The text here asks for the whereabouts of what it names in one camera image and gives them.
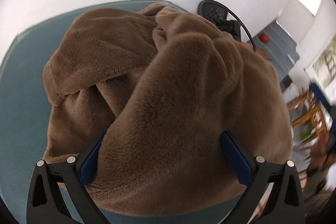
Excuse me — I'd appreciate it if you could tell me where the brown fleece sweater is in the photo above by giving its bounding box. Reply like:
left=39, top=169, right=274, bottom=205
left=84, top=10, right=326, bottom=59
left=43, top=4, right=293, bottom=217

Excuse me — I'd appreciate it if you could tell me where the wooden chair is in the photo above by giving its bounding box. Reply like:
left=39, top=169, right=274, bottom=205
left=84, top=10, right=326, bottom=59
left=287, top=90, right=334, bottom=152

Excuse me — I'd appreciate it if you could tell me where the teal table mat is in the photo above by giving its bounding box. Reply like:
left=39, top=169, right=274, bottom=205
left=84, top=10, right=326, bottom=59
left=0, top=0, right=245, bottom=224

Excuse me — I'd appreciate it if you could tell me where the red ball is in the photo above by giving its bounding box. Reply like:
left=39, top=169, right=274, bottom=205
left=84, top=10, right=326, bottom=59
left=259, top=33, right=269, bottom=44

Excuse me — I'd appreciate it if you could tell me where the black jacket on chair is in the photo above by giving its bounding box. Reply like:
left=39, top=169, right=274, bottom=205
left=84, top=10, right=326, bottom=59
left=215, top=20, right=241, bottom=42

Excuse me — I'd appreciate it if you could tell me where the black mesh chair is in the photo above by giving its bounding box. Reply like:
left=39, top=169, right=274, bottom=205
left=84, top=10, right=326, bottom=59
left=197, top=0, right=256, bottom=52

